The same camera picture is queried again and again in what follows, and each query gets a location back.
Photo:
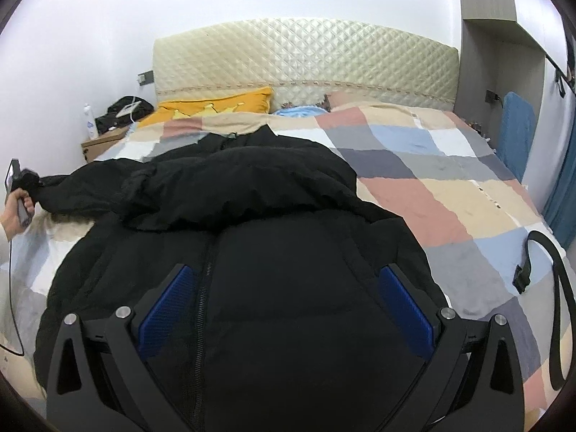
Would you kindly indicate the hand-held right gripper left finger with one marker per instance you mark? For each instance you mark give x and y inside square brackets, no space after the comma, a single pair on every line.
[165,308]

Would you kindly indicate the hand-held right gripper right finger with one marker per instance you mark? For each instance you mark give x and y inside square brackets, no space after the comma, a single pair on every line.
[406,311]

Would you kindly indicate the black puffer jacket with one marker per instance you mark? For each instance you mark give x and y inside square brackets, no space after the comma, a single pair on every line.
[252,216]

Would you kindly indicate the person's left hand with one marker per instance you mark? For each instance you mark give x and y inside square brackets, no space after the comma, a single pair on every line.
[10,221]

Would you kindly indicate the white bottle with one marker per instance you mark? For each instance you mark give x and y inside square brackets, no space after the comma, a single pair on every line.
[91,121]

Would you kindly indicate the wooden nightstand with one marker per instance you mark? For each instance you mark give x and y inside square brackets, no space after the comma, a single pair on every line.
[102,141]

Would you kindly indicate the black bag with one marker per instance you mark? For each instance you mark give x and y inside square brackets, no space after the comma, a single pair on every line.
[119,112]

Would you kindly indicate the checkered blanket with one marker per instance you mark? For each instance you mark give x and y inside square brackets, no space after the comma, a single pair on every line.
[427,166]

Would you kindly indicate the teal curtain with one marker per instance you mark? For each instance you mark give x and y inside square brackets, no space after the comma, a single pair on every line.
[563,189]

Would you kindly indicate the yellow pillow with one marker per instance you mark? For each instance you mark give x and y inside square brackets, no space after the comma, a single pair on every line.
[211,105]

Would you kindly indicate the blue towel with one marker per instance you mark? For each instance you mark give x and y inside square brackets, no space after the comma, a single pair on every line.
[516,135]

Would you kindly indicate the pink pillow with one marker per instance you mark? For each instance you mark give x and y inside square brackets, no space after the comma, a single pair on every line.
[348,100]

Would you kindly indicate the light blue pillow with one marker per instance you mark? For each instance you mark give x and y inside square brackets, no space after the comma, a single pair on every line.
[299,110]

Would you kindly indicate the cream quilted headboard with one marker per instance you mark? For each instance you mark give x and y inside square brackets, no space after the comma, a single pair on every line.
[306,54]

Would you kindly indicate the grey wall socket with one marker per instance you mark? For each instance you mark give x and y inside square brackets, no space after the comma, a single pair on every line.
[491,96]
[146,78]

